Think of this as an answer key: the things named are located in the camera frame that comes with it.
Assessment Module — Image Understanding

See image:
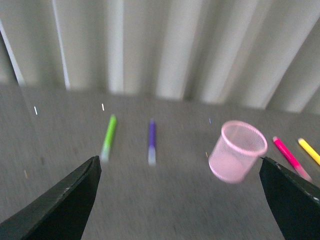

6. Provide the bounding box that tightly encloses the pink marker pen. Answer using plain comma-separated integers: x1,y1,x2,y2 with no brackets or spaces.
272,136,312,182

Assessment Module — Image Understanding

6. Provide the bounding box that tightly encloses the yellow marker pen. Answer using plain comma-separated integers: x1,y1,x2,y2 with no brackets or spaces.
298,138,320,165

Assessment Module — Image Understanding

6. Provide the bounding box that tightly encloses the green marker pen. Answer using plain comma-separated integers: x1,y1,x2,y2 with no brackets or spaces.
100,114,117,162

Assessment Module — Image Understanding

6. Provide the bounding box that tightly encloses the pink mesh cup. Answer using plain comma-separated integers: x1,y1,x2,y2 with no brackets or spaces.
208,120,268,184

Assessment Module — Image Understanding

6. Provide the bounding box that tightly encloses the white curtain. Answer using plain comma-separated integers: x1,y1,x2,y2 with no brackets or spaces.
0,0,320,114

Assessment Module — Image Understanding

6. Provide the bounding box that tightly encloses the purple marker pen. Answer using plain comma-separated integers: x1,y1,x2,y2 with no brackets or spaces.
148,119,156,166

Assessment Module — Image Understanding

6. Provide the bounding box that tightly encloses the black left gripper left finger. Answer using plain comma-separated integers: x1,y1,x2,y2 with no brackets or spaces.
0,156,102,240

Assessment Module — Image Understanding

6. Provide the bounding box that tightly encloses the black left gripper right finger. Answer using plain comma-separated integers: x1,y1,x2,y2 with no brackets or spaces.
259,157,320,240

